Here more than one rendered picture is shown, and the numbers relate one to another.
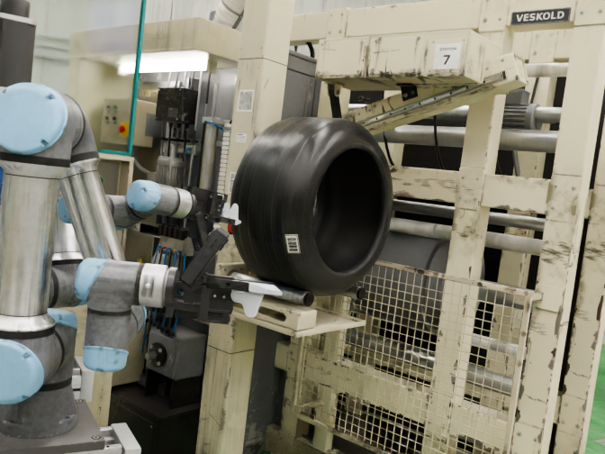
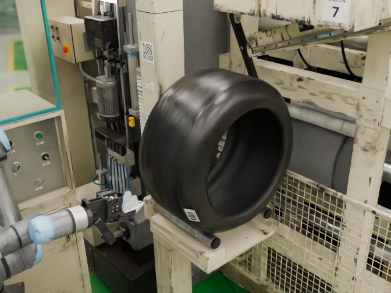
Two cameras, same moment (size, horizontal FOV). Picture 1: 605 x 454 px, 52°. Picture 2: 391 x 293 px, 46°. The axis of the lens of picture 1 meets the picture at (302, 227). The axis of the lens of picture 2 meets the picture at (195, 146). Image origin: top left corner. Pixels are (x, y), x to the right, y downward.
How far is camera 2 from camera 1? 0.89 m
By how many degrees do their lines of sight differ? 23
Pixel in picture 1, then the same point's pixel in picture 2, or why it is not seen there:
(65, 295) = (16, 270)
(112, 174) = (50, 125)
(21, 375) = not seen: outside the picture
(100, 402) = (82, 282)
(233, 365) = (173, 257)
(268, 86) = (166, 38)
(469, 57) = (359, 10)
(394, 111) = (292, 40)
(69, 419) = not seen: outside the picture
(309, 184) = (199, 167)
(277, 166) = (170, 149)
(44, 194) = not seen: outside the picture
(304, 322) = (214, 261)
